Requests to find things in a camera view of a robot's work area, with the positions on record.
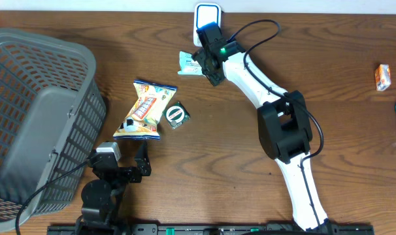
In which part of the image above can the teal tissue packet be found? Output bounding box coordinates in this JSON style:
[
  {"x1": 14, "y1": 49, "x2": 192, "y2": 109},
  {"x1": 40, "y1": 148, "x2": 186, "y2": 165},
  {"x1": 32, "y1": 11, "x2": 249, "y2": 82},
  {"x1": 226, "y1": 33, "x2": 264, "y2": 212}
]
[{"x1": 178, "y1": 51, "x2": 203, "y2": 76}]

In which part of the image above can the yellow snack bag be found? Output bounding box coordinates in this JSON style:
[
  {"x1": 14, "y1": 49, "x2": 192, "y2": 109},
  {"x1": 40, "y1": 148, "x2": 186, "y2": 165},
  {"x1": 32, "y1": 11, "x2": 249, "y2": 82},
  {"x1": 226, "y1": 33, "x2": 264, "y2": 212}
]
[{"x1": 113, "y1": 80, "x2": 177, "y2": 140}]

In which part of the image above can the small green box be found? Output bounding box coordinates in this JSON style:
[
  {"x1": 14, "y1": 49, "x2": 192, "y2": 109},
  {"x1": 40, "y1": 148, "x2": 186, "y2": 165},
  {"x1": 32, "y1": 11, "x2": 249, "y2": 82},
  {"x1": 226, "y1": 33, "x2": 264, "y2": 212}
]
[{"x1": 163, "y1": 102, "x2": 191, "y2": 129}]

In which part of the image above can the small orange box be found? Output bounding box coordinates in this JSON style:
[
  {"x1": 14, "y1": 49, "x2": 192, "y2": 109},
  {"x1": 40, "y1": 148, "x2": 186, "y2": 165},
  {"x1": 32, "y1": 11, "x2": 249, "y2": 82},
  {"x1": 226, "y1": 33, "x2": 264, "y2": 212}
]
[{"x1": 374, "y1": 64, "x2": 391, "y2": 91}]

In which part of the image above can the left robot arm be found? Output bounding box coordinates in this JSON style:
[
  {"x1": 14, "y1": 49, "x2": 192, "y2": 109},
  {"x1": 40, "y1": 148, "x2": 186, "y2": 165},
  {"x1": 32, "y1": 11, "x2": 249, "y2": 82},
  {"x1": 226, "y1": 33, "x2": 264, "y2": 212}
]
[{"x1": 73, "y1": 141, "x2": 152, "y2": 235}]

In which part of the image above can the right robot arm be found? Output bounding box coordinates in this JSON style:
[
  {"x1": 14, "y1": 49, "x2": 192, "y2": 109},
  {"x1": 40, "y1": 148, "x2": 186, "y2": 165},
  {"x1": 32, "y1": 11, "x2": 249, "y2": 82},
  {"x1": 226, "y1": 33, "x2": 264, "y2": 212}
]
[{"x1": 192, "y1": 41, "x2": 327, "y2": 231}]

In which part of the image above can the white barcode scanner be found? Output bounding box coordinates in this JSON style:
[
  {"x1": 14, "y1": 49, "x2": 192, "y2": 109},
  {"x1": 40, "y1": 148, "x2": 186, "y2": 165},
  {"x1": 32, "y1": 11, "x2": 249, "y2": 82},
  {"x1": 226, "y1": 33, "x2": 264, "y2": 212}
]
[{"x1": 193, "y1": 3, "x2": 222, "y2": 47}]

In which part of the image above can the grey plastic basket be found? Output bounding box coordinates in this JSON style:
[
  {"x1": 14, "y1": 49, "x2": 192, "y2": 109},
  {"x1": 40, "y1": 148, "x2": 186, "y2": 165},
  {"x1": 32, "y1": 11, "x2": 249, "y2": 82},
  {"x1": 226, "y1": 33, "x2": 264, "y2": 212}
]
[{"x1": 0, "y1": 28, "x2": 106, "y2": 232}]

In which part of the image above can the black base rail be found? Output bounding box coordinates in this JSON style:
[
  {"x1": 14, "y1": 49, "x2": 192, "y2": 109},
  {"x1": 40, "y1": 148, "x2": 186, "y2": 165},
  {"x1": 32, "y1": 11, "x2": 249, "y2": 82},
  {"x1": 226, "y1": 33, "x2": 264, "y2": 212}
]
[{"x1": 46, "y1": 222, "x2": 375, "y2": 235}]

